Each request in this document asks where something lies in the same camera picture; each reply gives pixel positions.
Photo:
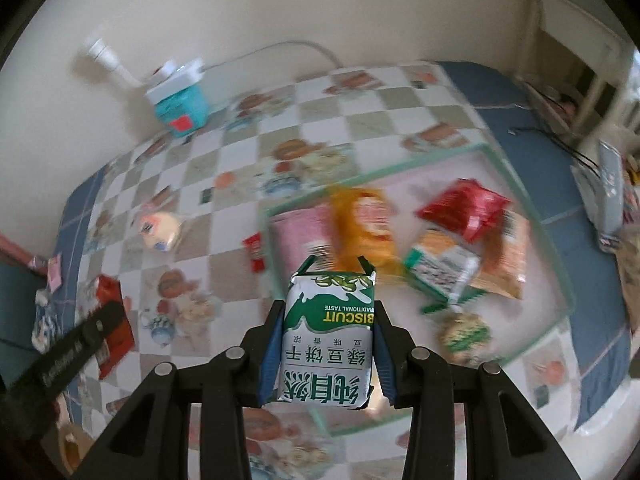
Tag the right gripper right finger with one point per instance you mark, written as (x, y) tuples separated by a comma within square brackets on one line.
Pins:
[(505, 438)]

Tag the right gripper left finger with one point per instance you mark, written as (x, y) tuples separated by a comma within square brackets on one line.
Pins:
[(149, 436)]

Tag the round cookie clear packet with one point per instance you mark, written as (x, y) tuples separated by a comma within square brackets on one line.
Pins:
[(465, 339)]

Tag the green white cracker packet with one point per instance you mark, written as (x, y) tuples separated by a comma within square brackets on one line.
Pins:
[(441, 268)]

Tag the orange biscuit packet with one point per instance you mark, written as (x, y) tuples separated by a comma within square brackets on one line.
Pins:
[(503, 268)]

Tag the green mung biscuit pack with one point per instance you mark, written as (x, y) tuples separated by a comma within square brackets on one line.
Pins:
[(326, 341)]

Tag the small red candy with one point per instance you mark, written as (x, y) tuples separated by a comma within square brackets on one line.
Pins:
[(253, 246)]

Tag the bun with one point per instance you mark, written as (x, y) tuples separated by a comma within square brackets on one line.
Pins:
[(160, 230)]

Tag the red foil snack bag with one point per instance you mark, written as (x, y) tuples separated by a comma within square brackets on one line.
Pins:
[(466, 208)]

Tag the pink snack bag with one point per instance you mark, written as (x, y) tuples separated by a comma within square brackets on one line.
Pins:
[(301, 233)]

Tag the yellow soft bread bag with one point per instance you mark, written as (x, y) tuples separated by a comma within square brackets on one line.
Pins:
[(360, 220)]

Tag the gloved left hand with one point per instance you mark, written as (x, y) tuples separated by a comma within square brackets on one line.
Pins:
[(66, 445)]

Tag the crumpled blue white wrapper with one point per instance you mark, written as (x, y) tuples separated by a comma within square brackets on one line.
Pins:
[(45, 330)]

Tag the red white snack box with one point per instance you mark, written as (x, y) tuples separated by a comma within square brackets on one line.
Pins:
[(102, 296)]

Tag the small pink sachet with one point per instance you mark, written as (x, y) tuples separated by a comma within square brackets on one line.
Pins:
[(54, 273)]

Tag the teal shallow tray box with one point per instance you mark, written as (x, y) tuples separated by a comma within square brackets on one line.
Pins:
[(530, 336)]

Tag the patterned checkered tablecloth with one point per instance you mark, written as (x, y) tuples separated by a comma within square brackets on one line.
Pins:
[(188, 305)]

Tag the smartphone on stand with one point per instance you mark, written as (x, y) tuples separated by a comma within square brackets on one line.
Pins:
[(598, 173)]

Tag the teal cube toy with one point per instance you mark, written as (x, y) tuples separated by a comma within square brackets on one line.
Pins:
[(183, 112)]

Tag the white power strip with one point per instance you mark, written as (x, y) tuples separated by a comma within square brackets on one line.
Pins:
[(183, 77)]

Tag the white lamp socket plug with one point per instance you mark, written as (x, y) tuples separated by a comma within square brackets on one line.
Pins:
[(98, 51)]

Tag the white shelf unit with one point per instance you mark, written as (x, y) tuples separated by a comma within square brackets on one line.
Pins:
[(582, 75)]

